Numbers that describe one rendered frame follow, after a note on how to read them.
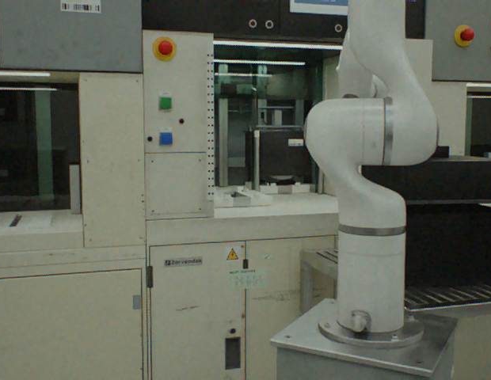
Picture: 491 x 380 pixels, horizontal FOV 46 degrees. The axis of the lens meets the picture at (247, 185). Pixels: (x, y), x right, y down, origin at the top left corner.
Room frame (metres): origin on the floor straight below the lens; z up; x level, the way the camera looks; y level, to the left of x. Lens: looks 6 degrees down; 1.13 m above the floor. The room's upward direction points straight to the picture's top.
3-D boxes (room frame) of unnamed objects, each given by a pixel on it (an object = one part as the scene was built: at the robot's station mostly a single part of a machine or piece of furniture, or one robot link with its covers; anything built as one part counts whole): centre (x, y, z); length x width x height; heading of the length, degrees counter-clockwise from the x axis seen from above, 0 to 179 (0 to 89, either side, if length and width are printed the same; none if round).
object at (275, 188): (2.37, -0.12, 0.89); 0.22 x 0.21 x 0.04; 17
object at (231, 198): (1.99, 0.05, 0.89); 0.22 x 0.21 x 0.04; 17
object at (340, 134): (1.04, -0.20, 1.07); 0.19 x 0.12 x 0.24; 80
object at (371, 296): (1.04, -0.23, 0.85); 0.19 x 0.19 x 0.18
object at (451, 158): (1.46, -0.47, 1.02); 0.29 x 0.29 x 0.13; 9
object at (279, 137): (2.37, -0.12, 1.06); 0.24 x 0.20 x 0.32; 107
